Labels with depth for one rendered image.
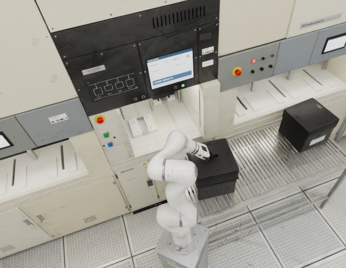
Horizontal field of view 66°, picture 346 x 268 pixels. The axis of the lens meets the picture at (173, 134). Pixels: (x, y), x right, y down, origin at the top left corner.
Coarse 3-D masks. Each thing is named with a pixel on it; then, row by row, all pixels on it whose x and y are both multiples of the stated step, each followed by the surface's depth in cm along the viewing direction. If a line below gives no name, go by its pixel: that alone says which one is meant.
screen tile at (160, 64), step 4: (164, 60) 157; (168, 60) 157; (152, 64) 156; (156, 64) 157; (160, 64) 158; (164, 64) 159; (168, 64) 160; (152, 68) 158; (156, 68) 159; (168, 68) 161; (156, 72) 161; (160, 72) 162; (164, 72) 163; (168, 72) 164; (152, 76) 162; (156, 76) 163; (160, 76) 163
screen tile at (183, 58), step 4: (180, 56) 158; (184, 56) 159; (172, 60) 158; (176, 60) 159; (180, 60) 160; (184, 60) 161; (188, 60) 162; (184, 64) 163; (188, 64) 164; (172, 68) 162; (176, 68) 163; (180, 68) 164; (184, 68) 165; (188, 68) 166; (176, 72) 165
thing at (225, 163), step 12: (204, 144) 188; (216, 144) 187; (192, 156) 182; (216, 156) 180; (228, 156) 179; (204, 168) 175; (216, 168) 174; (228, 168) 173; (204, 180) 173; (216, 180) 175; (228, 180) 178
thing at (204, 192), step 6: (234, 180) 181; (204, 186) 180; (210, 186) 181; (216, 186) 182; (222, 186) 184; (228, 186) 186; (234, 186) 187; (198, 192) 185; (204, 192) 186; (210, 192) 187; (216, 192) 189; (222, 192) 190; (228, 192) 192; (198, 198) 191; (204, 198) 192
